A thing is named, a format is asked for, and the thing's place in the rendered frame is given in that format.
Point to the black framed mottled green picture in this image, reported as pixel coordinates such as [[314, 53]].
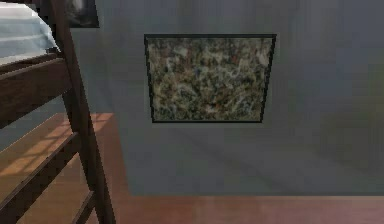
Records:
[[210, 78]]

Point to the dark brown wooden bed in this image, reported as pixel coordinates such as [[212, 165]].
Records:
[[76, 100]]

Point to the small dark framed picture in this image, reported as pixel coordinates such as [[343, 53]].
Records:
[[82, 13]]

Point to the pale blue striped bedding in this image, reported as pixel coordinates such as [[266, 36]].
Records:
[[20, 33]]

